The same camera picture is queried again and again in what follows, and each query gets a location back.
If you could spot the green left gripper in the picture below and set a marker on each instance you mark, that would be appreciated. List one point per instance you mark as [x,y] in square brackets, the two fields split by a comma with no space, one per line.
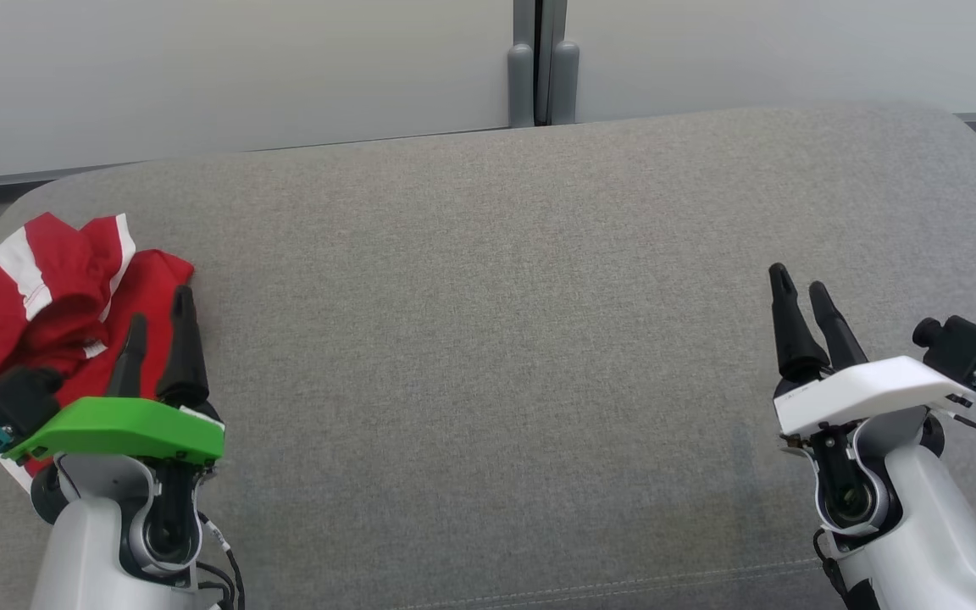
[115,428]

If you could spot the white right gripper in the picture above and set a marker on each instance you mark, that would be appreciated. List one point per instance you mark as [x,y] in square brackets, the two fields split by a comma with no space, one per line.
[869,390]

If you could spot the red and white shirt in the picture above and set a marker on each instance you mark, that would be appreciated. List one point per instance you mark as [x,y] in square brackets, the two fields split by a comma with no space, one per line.
[149,280]

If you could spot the red shorts with white stripes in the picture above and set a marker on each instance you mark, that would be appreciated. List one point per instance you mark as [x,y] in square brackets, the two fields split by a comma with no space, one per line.
[56,254]

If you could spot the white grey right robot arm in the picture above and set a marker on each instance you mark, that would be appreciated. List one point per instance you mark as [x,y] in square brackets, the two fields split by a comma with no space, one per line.
[937,525]

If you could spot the grey fabric sofa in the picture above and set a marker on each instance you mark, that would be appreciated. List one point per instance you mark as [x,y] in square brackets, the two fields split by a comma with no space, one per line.
[488,339]

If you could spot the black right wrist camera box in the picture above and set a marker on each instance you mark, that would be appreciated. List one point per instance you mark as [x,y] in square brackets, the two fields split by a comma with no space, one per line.
[962,347]

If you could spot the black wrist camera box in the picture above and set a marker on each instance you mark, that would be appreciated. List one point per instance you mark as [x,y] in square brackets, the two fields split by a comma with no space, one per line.
[962,347]
[9,398]

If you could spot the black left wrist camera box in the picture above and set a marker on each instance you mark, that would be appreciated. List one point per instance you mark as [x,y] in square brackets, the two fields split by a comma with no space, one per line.
[9,398]

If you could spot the grey partition joint post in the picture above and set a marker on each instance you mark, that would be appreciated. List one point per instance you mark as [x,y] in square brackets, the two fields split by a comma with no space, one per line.
[522,76]

